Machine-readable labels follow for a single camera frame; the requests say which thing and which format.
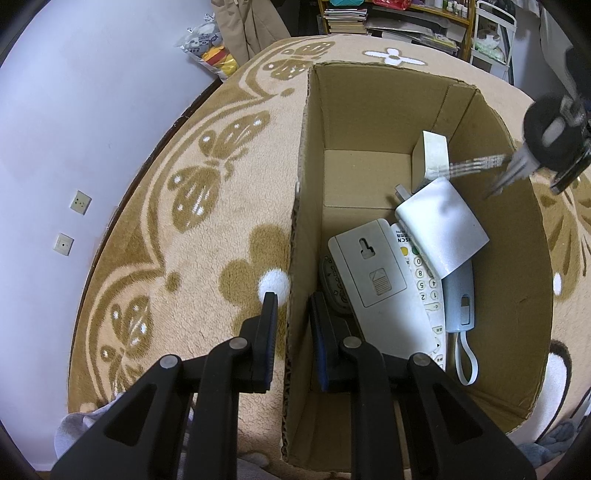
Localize white wall device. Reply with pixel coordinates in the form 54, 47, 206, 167
328, 219, 438, 359

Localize lower wall outlet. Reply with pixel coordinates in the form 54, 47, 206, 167
53, 233, 74, 256

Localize blue grey cloth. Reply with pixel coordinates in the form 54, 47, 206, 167
518, 420, 578, 468

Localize cartoon print round pouch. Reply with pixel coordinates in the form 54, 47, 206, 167
320, 255, 351, 314

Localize wooden bookshelf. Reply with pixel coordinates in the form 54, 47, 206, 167
318, 1, 476, 61

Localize white utility cart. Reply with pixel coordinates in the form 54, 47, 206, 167
470, 1, 517, 85

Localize wall outlet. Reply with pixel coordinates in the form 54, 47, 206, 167
53, 233, 74, 256
70, 190, 92, 215

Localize beige butterfly pattern rug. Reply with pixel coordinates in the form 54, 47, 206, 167
68, 35, 590, 479

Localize light blue power bank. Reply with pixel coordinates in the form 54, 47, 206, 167
443, 260, 479, 386

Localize brown cardboard box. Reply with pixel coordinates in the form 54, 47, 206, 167
278, 62, 555, 474

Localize white power adapter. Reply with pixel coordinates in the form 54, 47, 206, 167
412, 130, 450, 193

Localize white square charger box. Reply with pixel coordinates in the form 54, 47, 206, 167
394, 178, 490, 279

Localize white remote control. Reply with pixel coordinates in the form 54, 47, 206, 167
391, 223, 448, 370

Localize upper wall outlet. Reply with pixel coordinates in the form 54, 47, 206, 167
70, 190, 92, 215

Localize beige hanging coat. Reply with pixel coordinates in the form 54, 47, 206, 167
211, 0, 290, 66

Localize keys with black pompom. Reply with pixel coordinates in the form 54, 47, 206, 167
439, 95, 585, 197

